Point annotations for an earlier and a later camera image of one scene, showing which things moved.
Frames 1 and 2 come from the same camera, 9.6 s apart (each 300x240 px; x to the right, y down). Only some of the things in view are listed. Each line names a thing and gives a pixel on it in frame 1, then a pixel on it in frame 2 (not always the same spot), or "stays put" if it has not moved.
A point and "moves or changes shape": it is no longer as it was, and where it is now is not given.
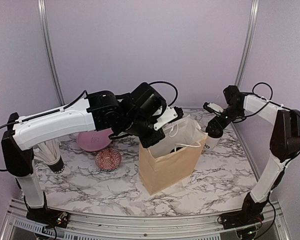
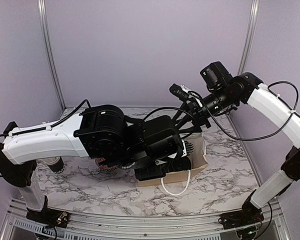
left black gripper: (148, 142) to (154, 174)
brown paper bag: (172, 160) moves or changes shape
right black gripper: (212, 123) to (198, 114)
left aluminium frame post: (42, 4) stays put
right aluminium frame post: (249, 43) stays put
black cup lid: (177, 149) moves or changes shape
